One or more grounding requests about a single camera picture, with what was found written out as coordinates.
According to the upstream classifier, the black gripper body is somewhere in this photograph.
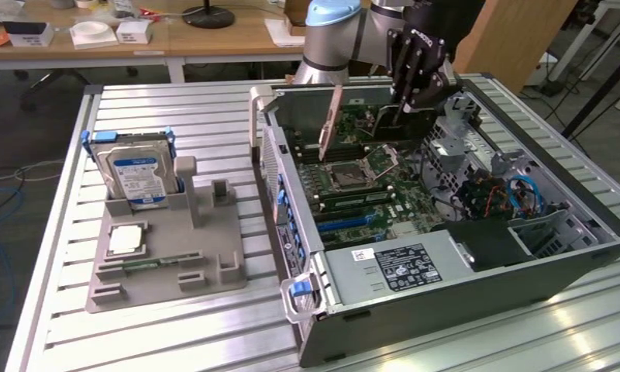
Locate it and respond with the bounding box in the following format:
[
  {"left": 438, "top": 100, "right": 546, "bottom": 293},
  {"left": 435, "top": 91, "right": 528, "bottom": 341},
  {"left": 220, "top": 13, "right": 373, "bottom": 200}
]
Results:
[{"left": 403, "top": 0, "right": 487, "bottom": 75}]

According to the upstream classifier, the Nvidia graphics card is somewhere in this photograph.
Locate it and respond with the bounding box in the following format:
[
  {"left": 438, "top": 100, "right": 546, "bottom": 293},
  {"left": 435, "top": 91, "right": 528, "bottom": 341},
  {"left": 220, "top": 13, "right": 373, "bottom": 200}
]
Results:
[{"left": 317, "top": 84, "right": 439, "bottom": 160}]

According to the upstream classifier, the wooden cabinet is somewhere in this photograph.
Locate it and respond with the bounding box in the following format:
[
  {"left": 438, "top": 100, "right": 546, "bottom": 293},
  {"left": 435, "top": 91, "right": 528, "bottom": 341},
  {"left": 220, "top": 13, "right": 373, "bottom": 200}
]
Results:
[{"left": 447, "top": 0, "right": 583, "bottom": 96}]

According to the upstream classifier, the perforated metal disk bay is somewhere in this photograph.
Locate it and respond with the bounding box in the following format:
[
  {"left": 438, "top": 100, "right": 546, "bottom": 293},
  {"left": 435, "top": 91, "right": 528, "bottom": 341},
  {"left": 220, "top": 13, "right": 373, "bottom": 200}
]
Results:
[{"left": 420, "top": 115, "right": 495, "bottom": 191}]

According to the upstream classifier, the white box on floor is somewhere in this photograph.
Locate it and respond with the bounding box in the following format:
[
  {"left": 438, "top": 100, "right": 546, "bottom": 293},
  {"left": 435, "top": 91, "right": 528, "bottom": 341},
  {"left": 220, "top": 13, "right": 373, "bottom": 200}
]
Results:
[{"left": 526, "top": 52, "right": 564, "bottom": 91}]

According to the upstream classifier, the metal socket cover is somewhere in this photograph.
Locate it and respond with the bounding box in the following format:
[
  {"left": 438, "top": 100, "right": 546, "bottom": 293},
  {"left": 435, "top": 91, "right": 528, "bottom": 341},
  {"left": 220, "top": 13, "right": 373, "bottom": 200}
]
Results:
[{"left": 360, "top": 143, "right": 400, "bottom": 180}]

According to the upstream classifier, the white paper stack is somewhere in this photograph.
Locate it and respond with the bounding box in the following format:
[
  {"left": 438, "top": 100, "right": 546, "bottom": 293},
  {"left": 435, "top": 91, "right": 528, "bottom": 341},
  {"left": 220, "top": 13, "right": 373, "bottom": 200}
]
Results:
[{"left": 264, "top": 17, "right": 309, "bottom": 48}]

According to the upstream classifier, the brown cardboard box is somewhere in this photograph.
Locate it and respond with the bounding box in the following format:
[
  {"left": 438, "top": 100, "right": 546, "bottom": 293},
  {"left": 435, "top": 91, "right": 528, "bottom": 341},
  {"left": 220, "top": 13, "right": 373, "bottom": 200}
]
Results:
[{"left": 283, "top": 0, "right": 311, "bottom": 28}]

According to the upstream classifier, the dark RAM slot bank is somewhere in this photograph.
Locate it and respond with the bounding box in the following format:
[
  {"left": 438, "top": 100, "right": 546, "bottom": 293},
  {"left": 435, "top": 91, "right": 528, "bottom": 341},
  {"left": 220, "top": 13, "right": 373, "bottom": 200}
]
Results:
[{"left": 293, "top": 139, "right": 371, "bottom": 163}]

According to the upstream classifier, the CPU socket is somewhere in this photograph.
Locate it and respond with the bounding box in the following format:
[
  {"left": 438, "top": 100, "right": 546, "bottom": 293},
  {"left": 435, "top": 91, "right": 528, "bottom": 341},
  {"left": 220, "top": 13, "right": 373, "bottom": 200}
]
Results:
[{"left": 328, "top": 161, "right": 373, "bottom": 191}]

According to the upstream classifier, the black stand leg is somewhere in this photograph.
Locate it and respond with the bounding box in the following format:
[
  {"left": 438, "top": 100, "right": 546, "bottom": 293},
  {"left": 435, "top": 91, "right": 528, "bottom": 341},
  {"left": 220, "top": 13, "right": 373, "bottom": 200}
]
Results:
[{"left": 560, "top": 0, "right": 620, "bottom": 139}]

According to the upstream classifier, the installed RAM stick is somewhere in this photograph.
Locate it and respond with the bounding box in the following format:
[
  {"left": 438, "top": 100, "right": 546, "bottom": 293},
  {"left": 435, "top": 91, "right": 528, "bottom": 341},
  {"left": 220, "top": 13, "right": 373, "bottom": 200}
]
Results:
[{"left": 315, "top": 189, "right": 398, "bottom": 213}]

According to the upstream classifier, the wooden desk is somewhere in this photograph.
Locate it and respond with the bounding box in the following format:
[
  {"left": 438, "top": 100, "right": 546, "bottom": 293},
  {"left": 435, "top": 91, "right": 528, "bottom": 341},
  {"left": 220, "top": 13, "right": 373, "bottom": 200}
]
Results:
[{"left": 0, "top": 0, "right": 452, "bottom": 84}]

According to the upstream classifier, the blue expansion slot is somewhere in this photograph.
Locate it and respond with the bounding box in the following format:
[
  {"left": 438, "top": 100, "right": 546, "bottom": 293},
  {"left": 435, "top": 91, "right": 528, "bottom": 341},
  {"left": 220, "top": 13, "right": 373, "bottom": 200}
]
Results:
[{"left": 315, "top": 215, "right": 376, "bottom": 234}]

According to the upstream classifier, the black lamp base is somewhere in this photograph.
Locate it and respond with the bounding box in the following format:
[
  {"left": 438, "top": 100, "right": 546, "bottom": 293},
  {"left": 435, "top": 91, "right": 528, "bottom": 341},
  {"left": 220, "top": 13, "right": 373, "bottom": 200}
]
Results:
[{"left": 181, "top": 0, "right": 236, "bottom": 29}]

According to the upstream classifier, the black plastic shroud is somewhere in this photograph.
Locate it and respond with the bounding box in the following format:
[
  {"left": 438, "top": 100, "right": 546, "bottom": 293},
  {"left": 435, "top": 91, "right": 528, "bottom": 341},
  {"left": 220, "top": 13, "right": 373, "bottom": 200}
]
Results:
[{"left": 438, "top": 219, "right": 538, "bottom": 273}]

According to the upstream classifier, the blue card retention latch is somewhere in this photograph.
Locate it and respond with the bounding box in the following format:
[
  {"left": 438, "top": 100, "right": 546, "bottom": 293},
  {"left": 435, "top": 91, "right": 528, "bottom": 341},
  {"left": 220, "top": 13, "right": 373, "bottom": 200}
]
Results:
[{"left": 275, "top": 174, "right": 307, "bottom": 264}]

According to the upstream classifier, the grey power supply unit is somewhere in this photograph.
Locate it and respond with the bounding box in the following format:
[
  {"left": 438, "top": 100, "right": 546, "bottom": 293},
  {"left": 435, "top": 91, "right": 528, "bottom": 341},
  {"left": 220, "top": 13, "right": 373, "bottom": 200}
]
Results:
[{"left": 323, "top": 230, "right": 475, "bottom": 307}]

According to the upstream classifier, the white labelled box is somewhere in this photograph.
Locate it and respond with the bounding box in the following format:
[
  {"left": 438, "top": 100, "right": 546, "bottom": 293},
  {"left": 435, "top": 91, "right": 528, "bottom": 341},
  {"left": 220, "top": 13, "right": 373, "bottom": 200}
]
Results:
[{"left": 115, "top": 19, "right": 153, "bottom": 45}]

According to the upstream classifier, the open black PC case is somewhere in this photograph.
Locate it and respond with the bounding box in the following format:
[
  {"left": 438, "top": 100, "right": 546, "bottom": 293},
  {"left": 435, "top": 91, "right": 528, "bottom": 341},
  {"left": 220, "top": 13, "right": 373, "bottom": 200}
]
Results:
[{"left": 249, "top": 73, "right": 620, "bottom": 368}]

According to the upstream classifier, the grey foil packet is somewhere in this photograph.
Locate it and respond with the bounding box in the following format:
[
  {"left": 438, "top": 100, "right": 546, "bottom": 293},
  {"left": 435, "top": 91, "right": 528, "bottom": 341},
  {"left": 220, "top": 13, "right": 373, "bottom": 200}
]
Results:
[{"left": 111, "top": 0, "right": 136, "bottom": 19}]

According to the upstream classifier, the hard disk with blue carrier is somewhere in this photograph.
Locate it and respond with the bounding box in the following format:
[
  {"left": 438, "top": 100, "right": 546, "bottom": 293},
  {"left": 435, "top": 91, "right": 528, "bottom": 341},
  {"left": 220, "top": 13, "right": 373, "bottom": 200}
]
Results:
[{"left": 80, "top": 126, "right": 180, "bottom": 212}]

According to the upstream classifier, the white tray with round hollow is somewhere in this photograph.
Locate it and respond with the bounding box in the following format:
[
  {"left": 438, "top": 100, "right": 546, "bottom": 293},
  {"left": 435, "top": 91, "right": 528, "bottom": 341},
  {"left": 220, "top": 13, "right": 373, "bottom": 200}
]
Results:
[{"left": 68, "top": 21, "right": 120, "bottom": 50}]

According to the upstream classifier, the black chair base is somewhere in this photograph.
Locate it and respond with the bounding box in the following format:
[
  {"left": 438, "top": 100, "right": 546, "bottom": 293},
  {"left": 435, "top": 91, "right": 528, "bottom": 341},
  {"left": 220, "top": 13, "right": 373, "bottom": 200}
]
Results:
[{"left": 17, "top": 69, "right": 92, "bottom": 113}]

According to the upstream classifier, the silver CPU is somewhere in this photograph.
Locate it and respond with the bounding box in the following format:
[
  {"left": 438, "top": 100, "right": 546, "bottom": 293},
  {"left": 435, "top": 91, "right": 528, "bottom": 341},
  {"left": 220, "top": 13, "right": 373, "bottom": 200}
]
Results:
[{"left": 107, "top": 226, "right": 145, "bottom": 255}]

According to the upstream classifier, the green RAM stick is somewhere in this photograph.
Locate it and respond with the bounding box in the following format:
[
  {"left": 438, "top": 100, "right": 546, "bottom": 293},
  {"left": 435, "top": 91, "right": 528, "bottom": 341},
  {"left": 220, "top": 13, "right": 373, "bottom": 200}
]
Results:
[{"left": 117, "top": 255, "right": 197, "bottom": 270}]

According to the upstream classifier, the grey printed parts rack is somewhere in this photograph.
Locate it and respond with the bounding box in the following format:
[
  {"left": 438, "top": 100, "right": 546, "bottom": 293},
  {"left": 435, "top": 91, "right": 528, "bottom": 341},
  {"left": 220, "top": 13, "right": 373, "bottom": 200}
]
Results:
[{"left": 85, "top": 154, "right": 248, "bottom": 315}]

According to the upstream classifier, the white box with black top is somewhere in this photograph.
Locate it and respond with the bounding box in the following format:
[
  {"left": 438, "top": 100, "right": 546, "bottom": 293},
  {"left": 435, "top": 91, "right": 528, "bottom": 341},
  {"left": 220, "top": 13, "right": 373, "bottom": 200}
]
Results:
[{"left": 3, "top": 21, "right": 56, "bottom": 49}]

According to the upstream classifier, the clear plastic bag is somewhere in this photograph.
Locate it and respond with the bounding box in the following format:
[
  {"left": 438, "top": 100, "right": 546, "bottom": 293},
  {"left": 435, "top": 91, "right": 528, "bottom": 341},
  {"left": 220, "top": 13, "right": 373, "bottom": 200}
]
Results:
[{"left": 0, "top": 0, "right": 28, "bottom": 29}]

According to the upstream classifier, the red wire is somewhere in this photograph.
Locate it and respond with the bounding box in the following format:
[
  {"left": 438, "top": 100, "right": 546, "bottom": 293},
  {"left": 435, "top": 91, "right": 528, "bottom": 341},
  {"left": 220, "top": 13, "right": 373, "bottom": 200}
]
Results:
[{"left": 483, "top": 181, "right": 500, "bottom": 218}]

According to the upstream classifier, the blue wire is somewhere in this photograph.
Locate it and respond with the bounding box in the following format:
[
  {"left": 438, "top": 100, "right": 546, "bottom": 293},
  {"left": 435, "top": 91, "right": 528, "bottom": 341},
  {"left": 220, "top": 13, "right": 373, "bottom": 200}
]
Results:
[{"left": 504, "top": 175, "right": 544, "bottom": 219}]

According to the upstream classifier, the grey floor cable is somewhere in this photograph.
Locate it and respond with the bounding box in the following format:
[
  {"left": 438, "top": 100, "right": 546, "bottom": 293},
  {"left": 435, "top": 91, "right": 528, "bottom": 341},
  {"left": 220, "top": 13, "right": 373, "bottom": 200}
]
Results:
[{"left": 0, "top": 159, "right": 64, "bottom": 182}]

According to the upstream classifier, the blue floor cable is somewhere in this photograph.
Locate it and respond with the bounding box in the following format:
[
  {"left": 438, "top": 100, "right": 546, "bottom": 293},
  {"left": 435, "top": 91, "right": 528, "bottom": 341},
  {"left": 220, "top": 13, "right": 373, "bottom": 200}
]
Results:
[{"left": 0, "top": 184, "right": 21, "bottom": 331}]

